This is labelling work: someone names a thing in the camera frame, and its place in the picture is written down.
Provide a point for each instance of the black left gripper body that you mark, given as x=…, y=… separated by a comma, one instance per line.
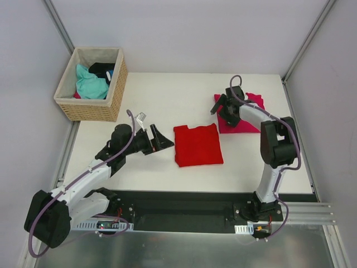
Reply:
x=152, y=141

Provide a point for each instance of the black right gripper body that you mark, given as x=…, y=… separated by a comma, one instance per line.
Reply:
x=226, y=105

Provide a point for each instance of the magenta t shirt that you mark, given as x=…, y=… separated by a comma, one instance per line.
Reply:
x=243, y=126

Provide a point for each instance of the red t shirt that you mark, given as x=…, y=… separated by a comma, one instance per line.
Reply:
x=197, y=146

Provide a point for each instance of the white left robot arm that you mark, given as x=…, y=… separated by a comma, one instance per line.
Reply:
x=53, y=214

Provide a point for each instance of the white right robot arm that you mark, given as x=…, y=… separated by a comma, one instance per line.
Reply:
x=279, y=148

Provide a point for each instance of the wicker laundry basket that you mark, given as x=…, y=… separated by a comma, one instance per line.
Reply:
x=77, y=109

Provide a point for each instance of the teal t shirt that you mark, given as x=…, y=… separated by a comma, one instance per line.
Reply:
x=88, y=85

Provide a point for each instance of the black printed t shirt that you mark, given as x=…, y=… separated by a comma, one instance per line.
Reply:
x=103, y=70

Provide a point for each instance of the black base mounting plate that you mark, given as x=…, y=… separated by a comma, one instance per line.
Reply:
x=192, y=212

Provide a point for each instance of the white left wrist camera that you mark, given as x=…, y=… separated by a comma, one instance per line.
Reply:
x=139, y=120

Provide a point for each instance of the left slotted cable duct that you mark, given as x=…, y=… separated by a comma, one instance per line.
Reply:
x=100, y=225

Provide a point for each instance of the slotted cable duct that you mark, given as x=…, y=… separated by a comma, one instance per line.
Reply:
x=244, y=229
x=100, y=225

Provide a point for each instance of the right aluminium corner post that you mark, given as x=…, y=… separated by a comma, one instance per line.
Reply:
x=319, y=21

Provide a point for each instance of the aluminium corner post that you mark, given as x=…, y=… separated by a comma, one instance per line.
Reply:
x=319, y=21
x=57, y=21

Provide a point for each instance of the right slotted cable duct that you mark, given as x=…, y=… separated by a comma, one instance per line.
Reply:
x=244, y=229

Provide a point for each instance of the aluminium frame rail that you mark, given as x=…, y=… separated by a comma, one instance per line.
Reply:
x=311, y=213

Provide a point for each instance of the left aluminium corner post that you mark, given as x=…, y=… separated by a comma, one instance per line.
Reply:
x=57, y=21

